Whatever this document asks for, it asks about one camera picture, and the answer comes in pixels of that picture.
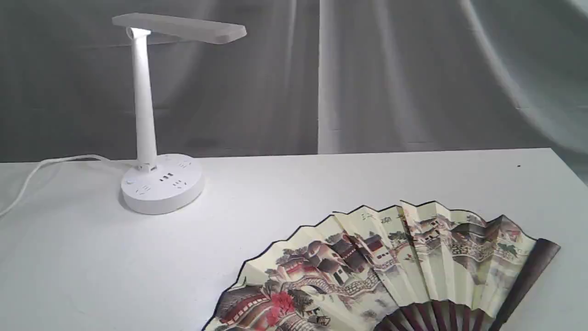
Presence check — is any painted paper folding fan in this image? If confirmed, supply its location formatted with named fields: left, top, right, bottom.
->
left=203, top=201, right=560, bottom=331

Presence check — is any white desk lamp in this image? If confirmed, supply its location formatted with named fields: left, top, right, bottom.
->
left=112, top=12, right=247, bottom=215

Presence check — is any grey fabric backdrop curtain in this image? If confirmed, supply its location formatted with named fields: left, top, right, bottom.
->
left=1, top=0, right=587, bottom=162

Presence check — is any white cable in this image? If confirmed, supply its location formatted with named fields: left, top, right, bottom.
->
left=0, top=155, right=136, bottom=218

